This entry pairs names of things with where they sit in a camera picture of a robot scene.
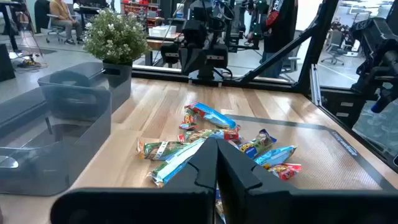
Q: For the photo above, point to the green and orange granola bar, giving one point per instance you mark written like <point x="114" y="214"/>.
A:
<point x="161" y="150"/>

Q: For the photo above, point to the silver aluminium bracket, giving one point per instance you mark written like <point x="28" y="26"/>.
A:
<point x="315" y="84"/>

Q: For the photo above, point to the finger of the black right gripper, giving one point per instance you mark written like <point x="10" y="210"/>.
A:
<point x="214" y="60"/>
<point x="186" y="60"/>

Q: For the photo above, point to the office chair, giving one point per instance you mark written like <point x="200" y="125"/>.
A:
<point x="334" y="46"/>
<point x="54" y="29"/>

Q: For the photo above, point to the blue bottle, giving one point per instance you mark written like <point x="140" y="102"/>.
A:
<point x="179" y="11"/>

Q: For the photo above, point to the black background robot rig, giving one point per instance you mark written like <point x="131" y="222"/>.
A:
<point x="242" y="28"/>

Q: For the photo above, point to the white plastic tray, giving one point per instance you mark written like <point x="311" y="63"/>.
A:
<point x="161" y="31"/>

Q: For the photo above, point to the black aluminium table frame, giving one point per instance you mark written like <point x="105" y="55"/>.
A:
<point x="317" y="46"/>

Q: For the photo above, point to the wooden table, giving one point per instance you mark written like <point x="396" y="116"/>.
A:
<point x="163" y="43"/>

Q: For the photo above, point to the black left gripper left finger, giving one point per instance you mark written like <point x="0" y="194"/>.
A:
<point x="140" y="208"/>

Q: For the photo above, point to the green plant in black pot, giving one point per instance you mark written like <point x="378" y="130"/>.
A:
<point x="115" y="37"/>

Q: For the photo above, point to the person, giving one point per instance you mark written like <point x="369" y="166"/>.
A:
<point x="376" y="130"/>
<point x="63" y="18"/>
<point x="281" y="28"/>

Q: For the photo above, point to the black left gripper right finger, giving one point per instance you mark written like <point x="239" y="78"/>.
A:
<point x="311" y="208"/>

